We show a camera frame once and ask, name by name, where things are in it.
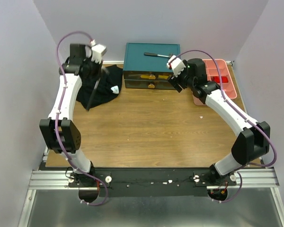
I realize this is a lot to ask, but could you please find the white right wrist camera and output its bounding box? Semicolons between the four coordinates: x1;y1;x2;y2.
166;55;186;78

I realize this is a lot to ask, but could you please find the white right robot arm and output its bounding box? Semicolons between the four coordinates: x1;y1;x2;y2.
167;56;270;185

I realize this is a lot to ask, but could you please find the clear drawer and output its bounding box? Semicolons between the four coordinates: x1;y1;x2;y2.
123;71;172;80
124;79;175;90

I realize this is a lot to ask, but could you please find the black handled claw hammer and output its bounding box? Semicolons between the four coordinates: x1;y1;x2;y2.
144;52;173;59

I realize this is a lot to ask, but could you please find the pink compartment tray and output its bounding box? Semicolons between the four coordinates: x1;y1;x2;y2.
203;59;237;99

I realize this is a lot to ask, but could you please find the red block middle compartment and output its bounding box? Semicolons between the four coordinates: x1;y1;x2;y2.
211;76;229;83

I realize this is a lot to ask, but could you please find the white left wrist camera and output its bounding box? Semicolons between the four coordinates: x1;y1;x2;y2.
89;40;107;64

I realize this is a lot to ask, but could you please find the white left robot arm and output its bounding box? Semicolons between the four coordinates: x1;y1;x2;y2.
39;42;107;187

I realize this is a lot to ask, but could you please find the black cloth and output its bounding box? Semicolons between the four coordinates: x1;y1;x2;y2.
76;65;123;109

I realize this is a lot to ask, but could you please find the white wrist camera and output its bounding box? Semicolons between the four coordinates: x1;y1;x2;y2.
166;55;186;78
89;40;107;64

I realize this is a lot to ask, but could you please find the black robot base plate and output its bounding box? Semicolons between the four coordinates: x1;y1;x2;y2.
66;167;236;201

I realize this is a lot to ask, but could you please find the teal drawer cabinet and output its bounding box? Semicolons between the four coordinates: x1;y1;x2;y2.
123;42;181;90

